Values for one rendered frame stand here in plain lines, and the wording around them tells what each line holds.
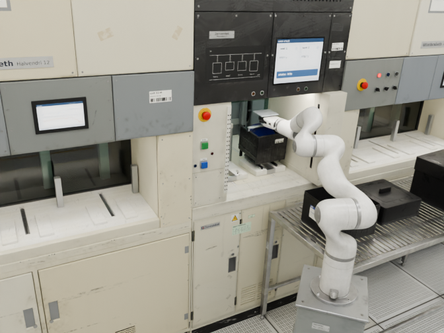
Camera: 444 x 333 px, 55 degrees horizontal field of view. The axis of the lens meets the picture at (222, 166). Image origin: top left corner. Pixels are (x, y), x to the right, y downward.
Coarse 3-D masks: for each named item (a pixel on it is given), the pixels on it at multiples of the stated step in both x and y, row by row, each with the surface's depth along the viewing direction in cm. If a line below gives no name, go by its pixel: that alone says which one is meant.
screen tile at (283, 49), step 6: (282, 48) 204; (288, 48) 206; (294, 48) 208; (282, 54) 206; (288, 54) 207; (294, 54) 209; (282, 60) 207; (288, 60) 209; (294, 60) 210; (282, 66) 208; (288, 66) 210; (294, 66) 212
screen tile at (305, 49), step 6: (306, 48) 211; (312, 48) 213; (318, 54) 216; (300, 60) 212; (306, 60) 214; (312, 60) 216; (318, 60) 218; (300, 66) 213; (306, 66) 215; (312, 66) 217
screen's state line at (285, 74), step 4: (280, 72) 209; (284, 72) 210; (288, 72) 211; (292, 72) 212; (296, 72) 214; (300, 72) 215; (304, 72) 216; (308, 72) 217; (312, 72) 218; (316, 72) 220; (276, 76) 209; (280, 76) 210; (284, 76) 211; (288, 76) 212; (292, 76) 213; (296, 76) 215; (300, 76) 216
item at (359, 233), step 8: (312, 192) 227; (320, 192) 230; (304, 200) 225; (312, 200) 219; (320, 200) 232; (304, 208) 226; (312, 208) 220; (376, 208) 213; (304, 216) 227; (312, 216) 221; (312, 224) 222; (376, 224) 218; (320, 232) 216; (344, 232) 209; (352, 232) 211; (360, 232) 214; (368, 232) 217
